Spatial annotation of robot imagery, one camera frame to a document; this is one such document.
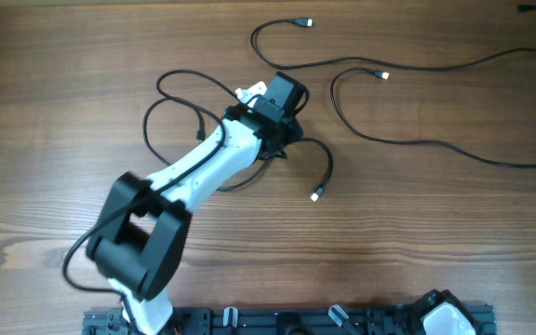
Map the black micro USB cable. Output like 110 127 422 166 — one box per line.
141 96 335 203

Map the black HDMI cable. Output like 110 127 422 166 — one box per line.
329 67 536 169

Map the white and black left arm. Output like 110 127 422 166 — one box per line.
86 73 309 334

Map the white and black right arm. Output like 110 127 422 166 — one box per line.
408 289 476 335

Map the black left camera cable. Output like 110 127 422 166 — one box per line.
61 69 241 335

